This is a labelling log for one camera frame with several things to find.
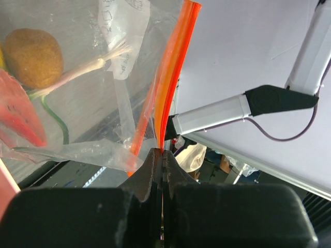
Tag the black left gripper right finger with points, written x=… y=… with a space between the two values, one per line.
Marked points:
x=231 y=215

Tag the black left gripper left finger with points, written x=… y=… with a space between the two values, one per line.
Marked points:
x=125 y=216

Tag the clear orange zip top bag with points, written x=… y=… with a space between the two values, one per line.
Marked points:
x=122 y=61

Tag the toy watermelon slice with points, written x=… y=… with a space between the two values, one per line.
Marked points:
x=18 y=113

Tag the toy yellow lemon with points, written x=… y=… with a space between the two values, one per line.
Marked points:
x=34 y=57

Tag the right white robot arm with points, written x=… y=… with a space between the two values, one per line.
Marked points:
x=300 y=92

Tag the pink divided organizer box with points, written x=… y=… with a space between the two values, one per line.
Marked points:
x=8 y=188

